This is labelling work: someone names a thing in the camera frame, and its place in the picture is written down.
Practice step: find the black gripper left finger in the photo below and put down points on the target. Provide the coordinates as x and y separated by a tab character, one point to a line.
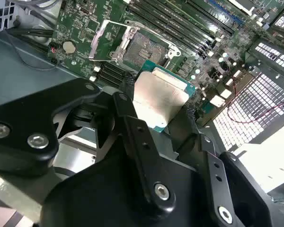
21	132

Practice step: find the metal socket cover frame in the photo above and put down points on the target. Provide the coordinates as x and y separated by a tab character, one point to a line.
96	42

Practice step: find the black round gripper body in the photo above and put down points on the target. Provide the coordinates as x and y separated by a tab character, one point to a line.
104	201

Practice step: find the CPU with silver top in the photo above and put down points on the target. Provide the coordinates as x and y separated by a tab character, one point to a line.
156	99

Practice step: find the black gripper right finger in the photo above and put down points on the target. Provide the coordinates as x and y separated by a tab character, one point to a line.
241	194

